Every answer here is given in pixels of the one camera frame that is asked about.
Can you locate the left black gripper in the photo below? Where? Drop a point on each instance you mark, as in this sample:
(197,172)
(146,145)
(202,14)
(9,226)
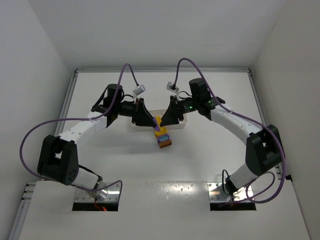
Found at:
(136,111)

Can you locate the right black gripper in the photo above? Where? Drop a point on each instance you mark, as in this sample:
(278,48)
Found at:
(178,110)

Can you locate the yellow half-round lego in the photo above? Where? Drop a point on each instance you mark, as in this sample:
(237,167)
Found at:
(157,119)

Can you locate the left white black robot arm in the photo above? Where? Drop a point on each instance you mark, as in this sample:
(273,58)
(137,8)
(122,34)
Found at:
(59,161)

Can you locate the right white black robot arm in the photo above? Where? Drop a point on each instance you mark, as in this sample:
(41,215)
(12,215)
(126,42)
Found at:
(263,146)

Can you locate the white three-compartment tray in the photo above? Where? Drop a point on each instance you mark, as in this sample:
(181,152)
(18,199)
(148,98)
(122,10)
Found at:
(158,112)

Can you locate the yellow rounded lego near tray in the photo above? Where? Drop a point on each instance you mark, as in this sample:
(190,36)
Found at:
(162,131)

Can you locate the purple lego with flower print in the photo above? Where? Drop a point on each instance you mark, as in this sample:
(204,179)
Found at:
(162,138)

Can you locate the brown lego brick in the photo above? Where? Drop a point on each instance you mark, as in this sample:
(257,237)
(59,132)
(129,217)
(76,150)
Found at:
(165,143)

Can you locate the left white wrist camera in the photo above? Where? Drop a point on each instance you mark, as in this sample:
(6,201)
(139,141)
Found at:
(138,90)

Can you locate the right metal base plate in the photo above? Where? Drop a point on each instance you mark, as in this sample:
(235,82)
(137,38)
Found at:
(218,196)

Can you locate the metal base plate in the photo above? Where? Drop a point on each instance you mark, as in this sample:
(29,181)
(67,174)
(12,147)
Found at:
(109,195)
(218,196)

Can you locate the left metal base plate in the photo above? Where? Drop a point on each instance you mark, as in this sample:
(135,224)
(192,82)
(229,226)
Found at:
(109,195)

